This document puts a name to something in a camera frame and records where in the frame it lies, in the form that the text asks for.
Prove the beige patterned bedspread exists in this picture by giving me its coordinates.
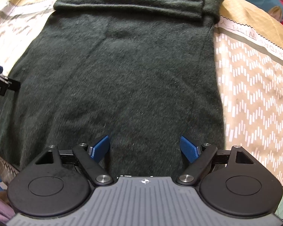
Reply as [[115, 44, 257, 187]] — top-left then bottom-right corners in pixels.
[[0, 0, 283, 219]]

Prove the dark green knit sweater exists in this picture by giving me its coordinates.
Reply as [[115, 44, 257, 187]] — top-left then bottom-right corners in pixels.
[[0, 0, 224, 177]]

